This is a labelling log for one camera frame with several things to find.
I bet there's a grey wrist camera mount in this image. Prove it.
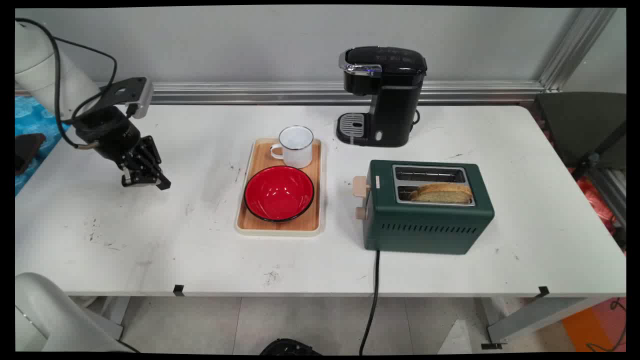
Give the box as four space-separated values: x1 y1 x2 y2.
99 77 154 120

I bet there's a black object on floor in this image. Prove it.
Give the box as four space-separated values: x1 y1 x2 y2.
259 338 322 356

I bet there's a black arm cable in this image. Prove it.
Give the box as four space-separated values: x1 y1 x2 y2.
15 18 119 150

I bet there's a red bowl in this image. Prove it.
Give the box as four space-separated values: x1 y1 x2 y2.
243 165 316 223

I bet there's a thin black floor cable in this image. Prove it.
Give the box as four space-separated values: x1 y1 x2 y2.
585 298 627 354

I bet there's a black flat object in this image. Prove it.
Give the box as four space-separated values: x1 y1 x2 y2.
15 133 47 175

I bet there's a grey table leg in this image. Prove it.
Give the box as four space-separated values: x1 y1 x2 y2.
481 297 603 350

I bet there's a slice of toast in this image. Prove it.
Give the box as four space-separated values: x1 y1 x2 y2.
409 183 474 204

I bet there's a red bag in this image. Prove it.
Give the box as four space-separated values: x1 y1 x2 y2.
574 175 620 236

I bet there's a black toaster power cord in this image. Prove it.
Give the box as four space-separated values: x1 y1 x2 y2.
358 249 381 356

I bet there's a green toaster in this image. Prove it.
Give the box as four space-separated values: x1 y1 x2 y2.
352 159 496 256

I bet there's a blue patterned cloth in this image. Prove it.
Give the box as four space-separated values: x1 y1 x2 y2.
15 95 72 197

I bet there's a white enamel mug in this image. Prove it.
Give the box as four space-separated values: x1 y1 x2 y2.
270 125 315 169

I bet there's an aluminium frame post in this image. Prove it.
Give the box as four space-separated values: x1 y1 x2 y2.
537 7 619 94

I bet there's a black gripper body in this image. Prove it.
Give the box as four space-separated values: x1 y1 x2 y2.
74 105 146 163

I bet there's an aluminium rail along wall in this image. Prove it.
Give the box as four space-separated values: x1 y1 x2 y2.
15 80 547 106

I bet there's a wooden tray with cream rim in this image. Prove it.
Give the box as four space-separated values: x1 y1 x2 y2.
235 137 322 237

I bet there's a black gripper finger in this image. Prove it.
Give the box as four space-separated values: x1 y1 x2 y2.
139 135 172 191
120 155 151 188

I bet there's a black coffee maker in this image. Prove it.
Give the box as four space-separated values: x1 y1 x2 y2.
336 46 428 148

